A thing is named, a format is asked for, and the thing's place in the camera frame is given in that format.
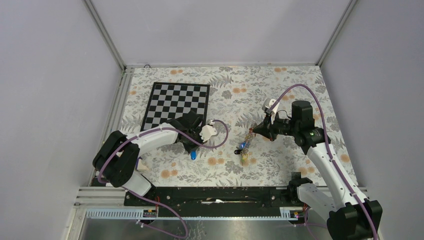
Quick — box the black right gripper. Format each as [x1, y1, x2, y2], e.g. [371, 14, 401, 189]
[252, 111, 299, 142]

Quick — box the blue key tag with key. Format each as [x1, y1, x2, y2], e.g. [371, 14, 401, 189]
[190, 150, 197, 161]

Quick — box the metal keyring chain with keys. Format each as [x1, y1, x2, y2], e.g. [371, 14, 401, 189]
[233, 127, 258, 167]

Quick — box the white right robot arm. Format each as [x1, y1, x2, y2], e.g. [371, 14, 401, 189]
[252, 100, 383, 240]

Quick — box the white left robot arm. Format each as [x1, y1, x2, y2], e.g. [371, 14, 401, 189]
[93, 111, 217, 206]

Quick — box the floral patterned table mat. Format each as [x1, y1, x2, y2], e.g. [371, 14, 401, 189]
[105, 65, 359, 188]

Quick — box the black white checkerboard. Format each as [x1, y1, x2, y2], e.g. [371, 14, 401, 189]
[140, 82, 210, 131]

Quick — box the green white small object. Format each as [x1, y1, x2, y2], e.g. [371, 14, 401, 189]
[135, 158, 149, 172]

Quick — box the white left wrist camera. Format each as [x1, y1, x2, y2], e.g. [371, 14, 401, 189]
[199, 124, 218, 142]

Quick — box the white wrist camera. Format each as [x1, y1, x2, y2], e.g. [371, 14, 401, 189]
[261, 98, 280, 124]
[199, 124, 218, 142]

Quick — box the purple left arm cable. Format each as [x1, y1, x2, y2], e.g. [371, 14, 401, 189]
[96, 119, 229, 239]

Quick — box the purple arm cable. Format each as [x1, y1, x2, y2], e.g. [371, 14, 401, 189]
[96, 119, 229, 239]
[268, 83, 379, 240]

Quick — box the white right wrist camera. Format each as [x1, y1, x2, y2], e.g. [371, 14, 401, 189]
[261, 98, 280, 124]

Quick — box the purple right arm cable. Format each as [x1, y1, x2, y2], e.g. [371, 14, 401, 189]
[268, 83, 379, 240]

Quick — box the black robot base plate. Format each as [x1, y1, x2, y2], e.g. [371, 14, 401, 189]
[123, 186, 306, 213]

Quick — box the aluminium frame rail left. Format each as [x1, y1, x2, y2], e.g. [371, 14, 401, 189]
[87, 66, 135, 188]

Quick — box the grey slotted cable duct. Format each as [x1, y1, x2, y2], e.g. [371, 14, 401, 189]
[85, 207, 298, 221]

